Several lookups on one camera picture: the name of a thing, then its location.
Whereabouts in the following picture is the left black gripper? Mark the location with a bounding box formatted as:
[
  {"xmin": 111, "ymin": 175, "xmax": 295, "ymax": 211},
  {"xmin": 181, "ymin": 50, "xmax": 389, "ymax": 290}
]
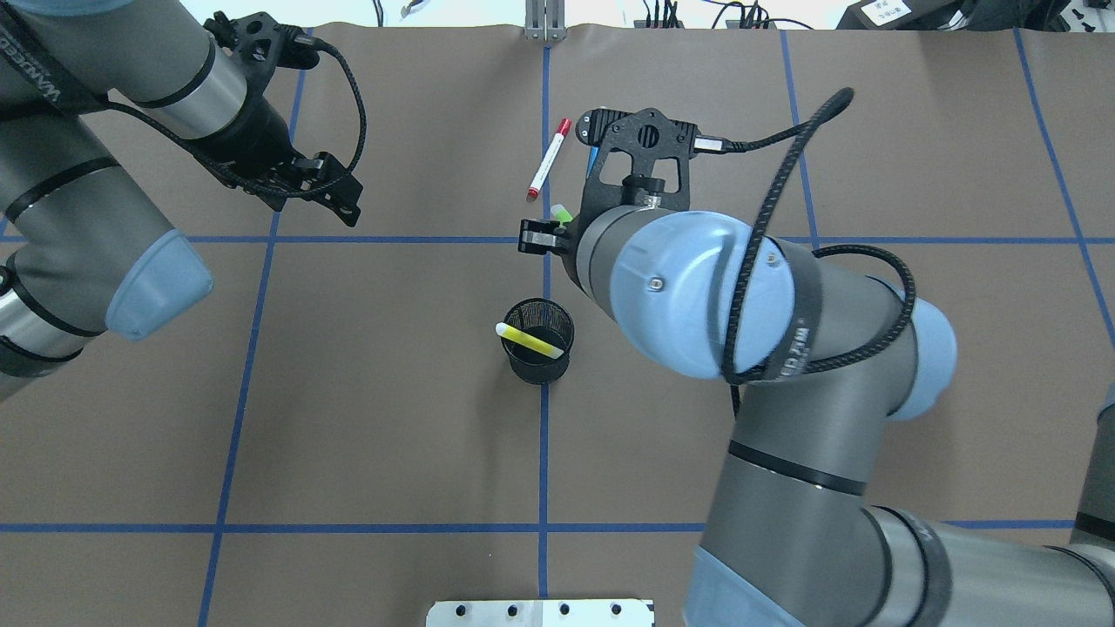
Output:
[{"xmin": 193, "ymin": 94, "xmax": 363, "ymax": 226}]

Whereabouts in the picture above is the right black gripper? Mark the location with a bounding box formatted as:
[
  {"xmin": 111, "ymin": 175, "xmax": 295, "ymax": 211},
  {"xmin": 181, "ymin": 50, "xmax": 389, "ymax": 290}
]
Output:
[{"xmin": 518, "ymin": 219, "xmax": 582, "ymax": 283}]

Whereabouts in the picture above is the green marker pen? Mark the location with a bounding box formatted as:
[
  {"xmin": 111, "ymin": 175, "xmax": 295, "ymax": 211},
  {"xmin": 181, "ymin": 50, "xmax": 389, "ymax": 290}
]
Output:
[{"xmin": 549, "ymin": 204, "xmax": 575, "ymax": 229}]

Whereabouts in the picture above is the blue marker pen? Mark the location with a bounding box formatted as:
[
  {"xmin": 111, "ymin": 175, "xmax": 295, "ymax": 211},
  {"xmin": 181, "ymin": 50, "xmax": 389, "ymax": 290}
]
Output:
[{"xmin": 585, "ymin": 146, "xmax": 600, "ymax": 181}]

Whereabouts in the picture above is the red marker pen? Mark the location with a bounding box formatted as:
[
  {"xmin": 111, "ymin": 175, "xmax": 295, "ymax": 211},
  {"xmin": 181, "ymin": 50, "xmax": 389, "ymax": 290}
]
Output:
[{"xmin": 526, "ymin": 118, "xmax": 572, "ymax": 201}]

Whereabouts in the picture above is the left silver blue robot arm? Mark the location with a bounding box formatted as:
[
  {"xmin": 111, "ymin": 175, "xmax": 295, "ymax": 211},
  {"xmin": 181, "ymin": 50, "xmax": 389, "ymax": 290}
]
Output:
[{"xmin": 1, "ymin": 1, "xmax": 367, "ymax": 398}]

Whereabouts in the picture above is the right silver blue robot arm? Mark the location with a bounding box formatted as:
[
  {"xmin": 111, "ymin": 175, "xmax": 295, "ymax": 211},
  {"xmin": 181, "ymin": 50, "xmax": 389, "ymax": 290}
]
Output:
[{"xmin": 518, "ymin": 204, "xmax": 1112, "ymax": 626}]

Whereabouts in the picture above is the black mesh pen cup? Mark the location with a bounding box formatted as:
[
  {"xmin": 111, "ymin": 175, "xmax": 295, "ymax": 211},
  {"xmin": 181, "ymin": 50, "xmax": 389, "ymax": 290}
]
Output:
[{"xmin": 497, "ymin": 298, "xmax": 575, "ymax": 385}]

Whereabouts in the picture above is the yellow highlighter pen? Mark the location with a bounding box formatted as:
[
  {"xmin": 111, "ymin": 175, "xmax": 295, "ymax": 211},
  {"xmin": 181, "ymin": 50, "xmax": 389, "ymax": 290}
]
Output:
[{"xmin": 495, "ymin": 322, "xmax": 565, "ymax": 360}]

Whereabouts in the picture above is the brown paper table cover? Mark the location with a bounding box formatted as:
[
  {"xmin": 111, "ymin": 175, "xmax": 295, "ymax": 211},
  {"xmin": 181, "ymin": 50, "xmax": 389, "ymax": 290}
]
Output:
[{"xmin": 3, "ymin": 25, "xmax": 1112, "ymax": 626}]

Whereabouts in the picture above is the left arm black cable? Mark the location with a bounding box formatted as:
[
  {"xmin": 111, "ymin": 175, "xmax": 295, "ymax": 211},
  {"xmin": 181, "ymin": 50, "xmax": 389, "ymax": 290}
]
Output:
[{"xmin": 105, "ymin": 39, "xmax": 368, "ymax": 189}]

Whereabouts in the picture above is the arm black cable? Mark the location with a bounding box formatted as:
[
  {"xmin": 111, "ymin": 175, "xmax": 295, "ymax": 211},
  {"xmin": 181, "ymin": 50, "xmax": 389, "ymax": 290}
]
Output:
[
  {"xmin": 105, "ymin": 39, "xmax": 368, "ymax": 189},
  {"xmin": 694, "ymin": 87, "xmax": 917, "ymax": 419}
]

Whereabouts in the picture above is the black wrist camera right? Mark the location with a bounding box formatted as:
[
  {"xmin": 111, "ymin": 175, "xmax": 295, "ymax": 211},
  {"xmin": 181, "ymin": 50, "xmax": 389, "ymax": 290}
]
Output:
[{"xmin": 575, "ymin": 108, "xmax": 699, "ymax": 219}]

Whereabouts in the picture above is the aluminium frame post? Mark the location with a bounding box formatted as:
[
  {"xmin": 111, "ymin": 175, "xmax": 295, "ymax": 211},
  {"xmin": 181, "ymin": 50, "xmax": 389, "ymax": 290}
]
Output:
[{"xmin": 524, "ymin": 0, "xmax": 568, "ymax": 44}]

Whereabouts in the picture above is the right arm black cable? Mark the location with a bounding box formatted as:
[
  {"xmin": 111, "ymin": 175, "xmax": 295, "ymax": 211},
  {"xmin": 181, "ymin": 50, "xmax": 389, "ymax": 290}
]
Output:
[{"xmin": 694, "ymin": 87, "xmax": 917, "ymax": 419}]

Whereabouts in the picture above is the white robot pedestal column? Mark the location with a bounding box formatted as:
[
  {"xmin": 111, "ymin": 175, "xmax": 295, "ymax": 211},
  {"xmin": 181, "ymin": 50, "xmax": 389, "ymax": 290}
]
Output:
[{"xmin": 425, "ymin": 598, "xmax": 657, "ymax": 626}]

